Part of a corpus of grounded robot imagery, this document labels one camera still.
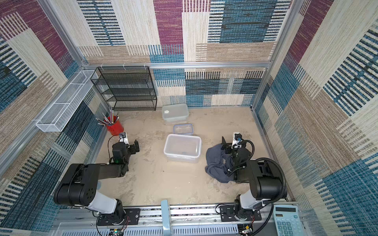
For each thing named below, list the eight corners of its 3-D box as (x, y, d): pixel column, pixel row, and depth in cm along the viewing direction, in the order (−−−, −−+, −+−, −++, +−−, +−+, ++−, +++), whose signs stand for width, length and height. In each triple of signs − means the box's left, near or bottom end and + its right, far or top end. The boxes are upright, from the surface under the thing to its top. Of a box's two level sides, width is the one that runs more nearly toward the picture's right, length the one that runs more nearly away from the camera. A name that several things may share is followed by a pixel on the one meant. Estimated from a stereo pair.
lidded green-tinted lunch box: (161, 123, 112) (160, 118, 107) (164, 109, 122) (163, 103, 117) (188, 123, 112) (188, 118, 107) (188, 108, 122) (188, 103, 117)
